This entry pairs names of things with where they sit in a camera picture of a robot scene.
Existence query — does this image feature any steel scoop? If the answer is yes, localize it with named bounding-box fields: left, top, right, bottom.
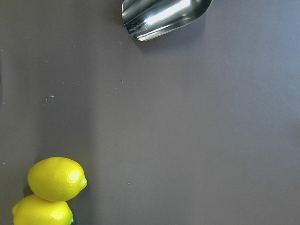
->
left=121, top=0, right=212, bottom=42

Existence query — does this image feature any yellow lemon near scoop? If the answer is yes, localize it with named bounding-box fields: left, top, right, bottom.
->
left=27, top=157, right=88, bottom=202

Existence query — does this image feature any yellow lemon near lime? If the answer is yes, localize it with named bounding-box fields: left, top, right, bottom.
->
left=12, top=195, right=74, bottom=225

